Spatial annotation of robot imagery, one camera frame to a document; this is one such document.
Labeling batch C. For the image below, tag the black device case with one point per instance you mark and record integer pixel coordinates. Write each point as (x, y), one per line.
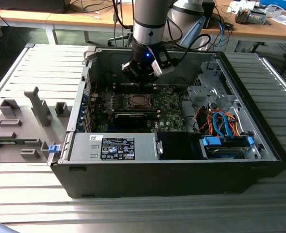
(31, 4)

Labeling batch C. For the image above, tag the CPU with silver top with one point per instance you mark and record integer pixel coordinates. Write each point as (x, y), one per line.
(140, 100)

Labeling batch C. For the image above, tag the blue case latch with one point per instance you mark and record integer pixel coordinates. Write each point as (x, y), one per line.
(54, 149)

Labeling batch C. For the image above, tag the pale blue teach pendant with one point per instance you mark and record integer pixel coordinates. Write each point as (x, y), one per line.
(193, 31)

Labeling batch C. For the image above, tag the grey parts rack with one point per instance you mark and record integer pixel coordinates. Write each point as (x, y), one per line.
(23, 138)

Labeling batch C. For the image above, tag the round coin cell battery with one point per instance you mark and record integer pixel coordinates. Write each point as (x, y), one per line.
(170, 91)

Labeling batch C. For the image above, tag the green RAM stick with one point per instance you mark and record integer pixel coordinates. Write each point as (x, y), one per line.
(16, 142)

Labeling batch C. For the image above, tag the black box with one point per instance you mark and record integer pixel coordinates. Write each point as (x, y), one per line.
(208, 17)

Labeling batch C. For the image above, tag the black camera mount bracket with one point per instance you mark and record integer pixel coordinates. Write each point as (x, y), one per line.
(164, 58)

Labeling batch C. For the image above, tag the office chair base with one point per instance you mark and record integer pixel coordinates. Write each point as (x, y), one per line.
(110, 43)

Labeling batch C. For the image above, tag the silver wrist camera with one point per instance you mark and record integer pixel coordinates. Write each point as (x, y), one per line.
(161, 70)

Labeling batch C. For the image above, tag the silver power supply unit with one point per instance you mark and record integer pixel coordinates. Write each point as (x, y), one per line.
(84, 145)

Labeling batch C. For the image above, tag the black PC case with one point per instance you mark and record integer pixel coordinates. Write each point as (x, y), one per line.
(157, 179)

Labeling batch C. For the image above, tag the blue box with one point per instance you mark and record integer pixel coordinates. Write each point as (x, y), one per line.
(275, 3)

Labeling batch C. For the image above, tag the silver metal drive cage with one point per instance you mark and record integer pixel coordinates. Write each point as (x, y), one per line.
(206, 93)

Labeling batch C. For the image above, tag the black graphics card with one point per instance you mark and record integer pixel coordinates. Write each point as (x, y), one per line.
(130, 121)

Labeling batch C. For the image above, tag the hard disk in blue carrier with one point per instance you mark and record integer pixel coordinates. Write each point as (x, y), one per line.
(213, 142)

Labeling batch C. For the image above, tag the wooden desk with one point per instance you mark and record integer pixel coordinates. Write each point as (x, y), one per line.
(254, 30)
(60, 18)

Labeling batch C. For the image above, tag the CPU socket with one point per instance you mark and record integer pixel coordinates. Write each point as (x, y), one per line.
(126, 102)

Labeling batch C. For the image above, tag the grey electronic device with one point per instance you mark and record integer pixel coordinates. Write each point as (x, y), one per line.
(250, 17)

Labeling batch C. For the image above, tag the green motherboard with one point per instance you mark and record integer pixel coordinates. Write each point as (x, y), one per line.
(172, 116)

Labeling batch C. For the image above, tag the white paper sheet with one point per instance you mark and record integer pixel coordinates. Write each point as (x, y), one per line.
(235, 7)

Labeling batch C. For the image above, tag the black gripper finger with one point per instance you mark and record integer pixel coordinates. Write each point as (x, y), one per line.
(150, 76)
(129, 70)

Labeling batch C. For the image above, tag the white paper sheets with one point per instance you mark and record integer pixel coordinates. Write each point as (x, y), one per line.
(283, 20)

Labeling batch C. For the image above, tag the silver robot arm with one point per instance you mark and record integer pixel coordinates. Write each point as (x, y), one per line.
(148, 17)

